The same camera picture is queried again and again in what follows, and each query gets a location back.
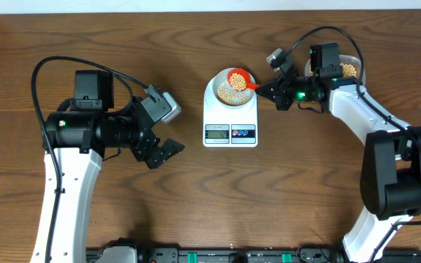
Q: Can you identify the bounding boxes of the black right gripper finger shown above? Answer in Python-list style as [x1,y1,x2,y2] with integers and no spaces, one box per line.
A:
[255,78,279,94]
[255,89,276,104]

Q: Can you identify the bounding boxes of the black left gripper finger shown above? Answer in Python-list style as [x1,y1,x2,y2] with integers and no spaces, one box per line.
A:
[162,139,185,157]
[145,147,172,169]

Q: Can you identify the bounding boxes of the red measuring scoop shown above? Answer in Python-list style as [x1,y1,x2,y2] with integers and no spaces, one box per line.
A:
[227,68,259,91]

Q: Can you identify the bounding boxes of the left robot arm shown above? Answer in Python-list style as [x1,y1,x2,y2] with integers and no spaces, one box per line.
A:
[31,70,184,262]

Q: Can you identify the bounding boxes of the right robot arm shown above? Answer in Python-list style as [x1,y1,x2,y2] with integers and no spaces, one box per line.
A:
[255,43,421,262]

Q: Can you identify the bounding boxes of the soybeans in scoop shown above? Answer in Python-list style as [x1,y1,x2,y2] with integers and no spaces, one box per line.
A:
[229,73,246,92]

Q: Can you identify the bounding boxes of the soybeans in bowl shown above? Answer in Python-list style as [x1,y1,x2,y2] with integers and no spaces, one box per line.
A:
[217,83,251,106]

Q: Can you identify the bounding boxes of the light blue bowl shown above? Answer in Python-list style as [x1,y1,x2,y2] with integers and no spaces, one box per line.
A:
[212,68,255,107]

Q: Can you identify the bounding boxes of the white digital kitchen scale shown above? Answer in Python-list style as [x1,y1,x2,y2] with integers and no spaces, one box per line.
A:
[202,78,259,148]

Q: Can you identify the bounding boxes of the soybeans in container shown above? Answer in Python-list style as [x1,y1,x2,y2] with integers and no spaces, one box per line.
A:
[341,63,357,77]

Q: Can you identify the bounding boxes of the clear plastic container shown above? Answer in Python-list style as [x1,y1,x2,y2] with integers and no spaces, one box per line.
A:
[303,54,366,85]

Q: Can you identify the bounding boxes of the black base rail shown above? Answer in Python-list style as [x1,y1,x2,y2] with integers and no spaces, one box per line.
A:
[86,237,421,263]

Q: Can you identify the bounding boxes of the black left camera cable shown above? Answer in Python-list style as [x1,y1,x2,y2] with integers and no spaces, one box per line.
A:
[30,55,160,263]

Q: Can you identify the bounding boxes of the black camera cable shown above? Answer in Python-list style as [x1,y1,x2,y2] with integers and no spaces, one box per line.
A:
[30,55,160,263]
[283,26,421,263]

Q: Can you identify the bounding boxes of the black right camera cable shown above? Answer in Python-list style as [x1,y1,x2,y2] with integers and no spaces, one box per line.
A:
[283,26,421,263]

